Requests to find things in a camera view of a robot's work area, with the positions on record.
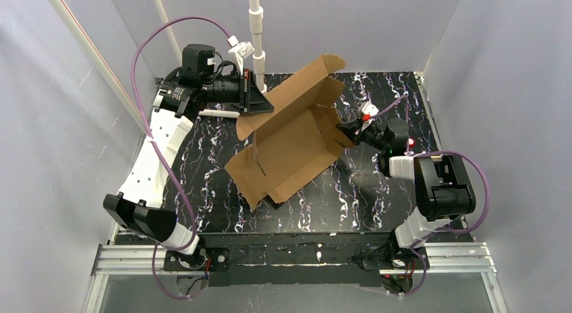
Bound brown cardboard box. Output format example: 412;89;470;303
225;54;354;210

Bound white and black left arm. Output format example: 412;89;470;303
103;42;274;255

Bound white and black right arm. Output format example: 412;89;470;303
336;118;476;250

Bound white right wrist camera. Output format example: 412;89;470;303
359;101;379;122

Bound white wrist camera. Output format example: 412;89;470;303
359;101;379;122
227;35;254;75

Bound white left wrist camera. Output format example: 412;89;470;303
227;35;254;75

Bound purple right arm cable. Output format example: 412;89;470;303
375;94;492;298

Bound aluminium rail frame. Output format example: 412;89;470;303
84;242;508;312

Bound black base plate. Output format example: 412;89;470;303
163;232;430;287

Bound white pvc pipe frame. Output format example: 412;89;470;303
40;0;269;133

